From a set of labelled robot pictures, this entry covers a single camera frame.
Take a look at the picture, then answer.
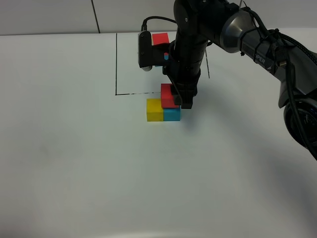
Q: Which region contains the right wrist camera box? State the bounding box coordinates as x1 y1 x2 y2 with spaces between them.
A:
137 31 174 72

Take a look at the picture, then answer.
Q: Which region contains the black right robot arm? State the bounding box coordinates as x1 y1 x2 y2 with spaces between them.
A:
166 0 317 156

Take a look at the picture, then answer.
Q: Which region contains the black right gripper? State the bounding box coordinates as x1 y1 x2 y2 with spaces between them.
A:
163 41 207 109

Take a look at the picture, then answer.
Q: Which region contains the black right camera cable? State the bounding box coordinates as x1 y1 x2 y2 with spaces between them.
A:
140 16 177 32

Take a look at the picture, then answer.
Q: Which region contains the yellow block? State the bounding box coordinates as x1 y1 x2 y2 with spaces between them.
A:
147 99 163 122

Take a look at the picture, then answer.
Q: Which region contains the red template block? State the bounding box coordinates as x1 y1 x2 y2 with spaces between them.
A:
152 33 169 46

